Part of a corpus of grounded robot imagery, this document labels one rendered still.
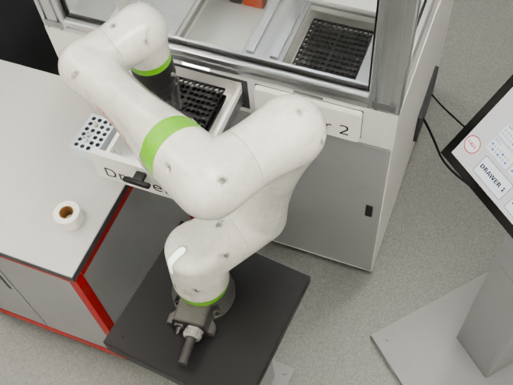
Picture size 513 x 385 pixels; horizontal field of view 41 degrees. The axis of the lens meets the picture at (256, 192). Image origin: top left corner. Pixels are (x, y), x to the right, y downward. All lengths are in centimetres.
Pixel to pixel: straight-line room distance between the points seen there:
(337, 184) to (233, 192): 103
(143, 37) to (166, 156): 36
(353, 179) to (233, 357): 69
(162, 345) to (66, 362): 98
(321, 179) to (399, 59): 59
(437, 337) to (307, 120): 146
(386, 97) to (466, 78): 146
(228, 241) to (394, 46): 56
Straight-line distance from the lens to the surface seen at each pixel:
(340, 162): 197
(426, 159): 284
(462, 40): 329
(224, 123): 180
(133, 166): 172
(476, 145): 162
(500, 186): 159
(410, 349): 243
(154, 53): 142
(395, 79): 165
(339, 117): 178
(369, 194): 206
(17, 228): 192
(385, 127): 179
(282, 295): 165
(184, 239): 144
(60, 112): 211
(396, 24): 153
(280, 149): 109
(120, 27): 139
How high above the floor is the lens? 230
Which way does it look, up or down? 57 degrees down
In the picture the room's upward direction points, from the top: 7 degrees counter-clockwise
